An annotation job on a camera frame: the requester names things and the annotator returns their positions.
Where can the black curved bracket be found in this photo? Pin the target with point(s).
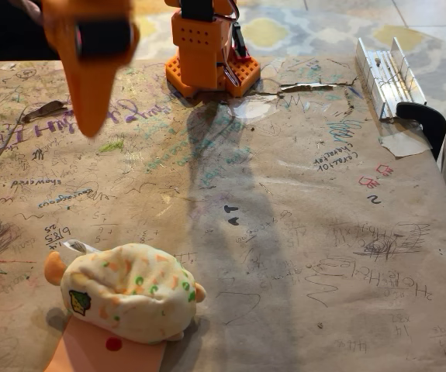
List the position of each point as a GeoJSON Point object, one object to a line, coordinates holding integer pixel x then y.
{"type": "Point", "coordinates": [428, 120]}

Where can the dried brown leaf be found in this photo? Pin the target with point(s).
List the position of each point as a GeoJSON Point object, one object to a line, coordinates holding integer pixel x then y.
{"type": "Point", "coordinates": [46, 110]}

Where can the aluminium channel rail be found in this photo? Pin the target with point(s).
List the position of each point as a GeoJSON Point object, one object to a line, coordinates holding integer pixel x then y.
{"type": "Point", "coordinates": [389, 81]}

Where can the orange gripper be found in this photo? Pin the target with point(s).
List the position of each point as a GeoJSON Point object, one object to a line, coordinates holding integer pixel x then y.
{"type": "Point", "coordinates": [99, 39]}

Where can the white patterned plush toy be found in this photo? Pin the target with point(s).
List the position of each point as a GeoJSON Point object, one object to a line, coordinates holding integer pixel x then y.
{"type": "Point", "coordinates": [129, 294]}

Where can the torn tape piece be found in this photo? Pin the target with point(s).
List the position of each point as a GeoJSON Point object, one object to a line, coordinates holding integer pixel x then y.
{"type": "Point", "coordinates": [403, 144]}

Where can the pink paper sheet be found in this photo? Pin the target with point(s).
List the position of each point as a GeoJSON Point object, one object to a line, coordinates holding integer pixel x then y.
{"type": "Point", "coordinates": [83, 352]}

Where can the black red table clamp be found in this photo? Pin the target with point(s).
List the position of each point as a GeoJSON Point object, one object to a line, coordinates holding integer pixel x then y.
{"type": "Point", "coordinates": [240, 43]}

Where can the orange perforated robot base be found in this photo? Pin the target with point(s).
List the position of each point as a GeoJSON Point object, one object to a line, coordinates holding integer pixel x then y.
{"type": "Point", "coordinates": [174, 73]}

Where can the scribbled brown paper cover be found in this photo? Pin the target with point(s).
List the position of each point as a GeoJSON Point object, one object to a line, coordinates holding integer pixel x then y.
{"type": "Point", "coordinates": [323, 232]}

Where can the person's hand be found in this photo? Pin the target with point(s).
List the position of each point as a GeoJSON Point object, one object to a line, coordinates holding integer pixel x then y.
{"type": "Point", "coordinates": [34, 7]}

